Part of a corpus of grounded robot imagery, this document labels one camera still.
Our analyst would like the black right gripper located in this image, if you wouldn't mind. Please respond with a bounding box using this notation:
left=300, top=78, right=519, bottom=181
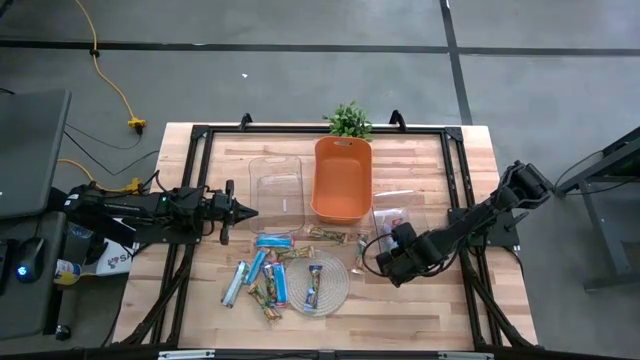
left=375, top=221, right=441, bottom=289

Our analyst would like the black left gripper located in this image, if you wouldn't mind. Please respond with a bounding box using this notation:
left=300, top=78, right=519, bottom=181
left=208, top=179, right=260, bottom=246

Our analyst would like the green red granola bar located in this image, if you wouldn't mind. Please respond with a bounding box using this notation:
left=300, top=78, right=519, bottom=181
left=382, top=212, right=407, bottom=236

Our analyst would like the clear plastic bin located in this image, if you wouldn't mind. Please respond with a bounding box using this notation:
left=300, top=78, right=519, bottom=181
left=247, top=155, right=307, bottom=236
left=371, top=188, right=430, bottom=254

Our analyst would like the blue and white granola bar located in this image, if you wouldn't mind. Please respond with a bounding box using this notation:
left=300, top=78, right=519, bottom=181
left=220, top=260, right=252, bottom=309

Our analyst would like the round woven beige mat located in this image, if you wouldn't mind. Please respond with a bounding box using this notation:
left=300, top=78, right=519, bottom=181
left=284, top=248, right=351, bottom=318

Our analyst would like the orange plastic bin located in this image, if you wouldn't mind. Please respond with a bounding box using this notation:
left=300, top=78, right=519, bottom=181
left=309, top=135, right=375, bottom=225

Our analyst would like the white printed bag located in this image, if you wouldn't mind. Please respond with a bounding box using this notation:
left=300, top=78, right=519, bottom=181
left=93, top=238, right=137, bottom=277

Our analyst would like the green potted plant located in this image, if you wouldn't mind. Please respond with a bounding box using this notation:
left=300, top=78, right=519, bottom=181
left=322, top=99, right=375, bottom=143

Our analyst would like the plastic bottle yellow label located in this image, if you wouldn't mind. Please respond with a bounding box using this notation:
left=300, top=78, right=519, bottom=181
left=53, top=258, right=84, bottom=287

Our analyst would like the black metal stand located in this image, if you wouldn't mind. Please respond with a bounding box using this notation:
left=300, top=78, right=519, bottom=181
left=551, top=125, right=640, bottom=292

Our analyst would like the black computer mouse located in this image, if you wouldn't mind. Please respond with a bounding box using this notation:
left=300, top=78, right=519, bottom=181
left=16, top=236, right=47, bottom=285

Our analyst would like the black side table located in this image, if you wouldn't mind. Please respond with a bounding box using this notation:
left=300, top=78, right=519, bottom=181
left=0, top=209, right=69, bottom=342

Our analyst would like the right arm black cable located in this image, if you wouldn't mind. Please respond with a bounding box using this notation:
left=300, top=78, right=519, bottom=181
left=361, top=232, right=396, bottom=279

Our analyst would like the yellow extension cable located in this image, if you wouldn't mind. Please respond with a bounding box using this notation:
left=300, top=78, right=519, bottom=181
left=56, top=158, right=144, bottom=195
left=73, top=0, right=148, bottom=135

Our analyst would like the silver metal bracket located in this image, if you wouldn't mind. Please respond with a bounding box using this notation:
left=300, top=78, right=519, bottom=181
left=157, top=349, right=216, bottom=360
left=438, top=351, right=495, bottom=360

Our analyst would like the black aluminium frame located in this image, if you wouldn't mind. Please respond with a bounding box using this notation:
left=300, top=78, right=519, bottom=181
left=112, top=110, right=539, bottom=351

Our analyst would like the thin black floor cable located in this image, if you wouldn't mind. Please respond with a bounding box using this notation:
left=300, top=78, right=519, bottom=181
left=63, top=123, right=145, bottom=151
left=62, top=129, right=161, bottom=177

